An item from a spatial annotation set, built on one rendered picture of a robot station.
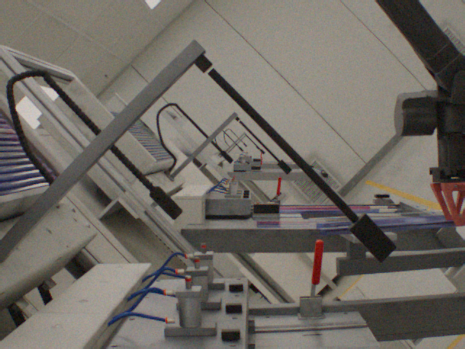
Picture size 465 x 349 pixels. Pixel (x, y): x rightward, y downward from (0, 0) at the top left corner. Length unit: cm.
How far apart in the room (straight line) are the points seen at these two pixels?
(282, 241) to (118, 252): 42
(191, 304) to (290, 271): 472
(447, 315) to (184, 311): 48
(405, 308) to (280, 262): 437
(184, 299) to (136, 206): 106
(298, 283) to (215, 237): 368
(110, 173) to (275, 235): 44
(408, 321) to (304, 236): 78
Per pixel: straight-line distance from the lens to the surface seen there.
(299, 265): 537
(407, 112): 112
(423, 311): 102
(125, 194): 172
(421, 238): 180
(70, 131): 176
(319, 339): 86
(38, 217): 66
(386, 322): 101
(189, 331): 67
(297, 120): 839
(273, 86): 840
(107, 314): 69
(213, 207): 206
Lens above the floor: 125
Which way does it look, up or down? 1 degrees down
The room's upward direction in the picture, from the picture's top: 44 degrees counter-clockwise
